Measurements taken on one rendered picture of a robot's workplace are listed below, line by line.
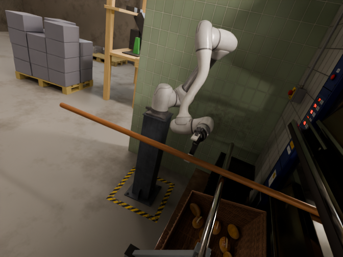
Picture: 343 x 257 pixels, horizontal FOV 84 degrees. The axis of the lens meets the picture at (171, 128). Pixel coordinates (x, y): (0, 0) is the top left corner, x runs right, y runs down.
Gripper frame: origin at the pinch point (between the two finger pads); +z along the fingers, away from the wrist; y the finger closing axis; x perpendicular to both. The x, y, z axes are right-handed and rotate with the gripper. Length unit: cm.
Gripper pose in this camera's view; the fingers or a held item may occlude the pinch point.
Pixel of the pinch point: (190, 149)
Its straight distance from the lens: 96.3
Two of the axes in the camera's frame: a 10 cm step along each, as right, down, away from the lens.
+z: -3.8, 3.8, -8.4
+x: -9.0, -3.5, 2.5
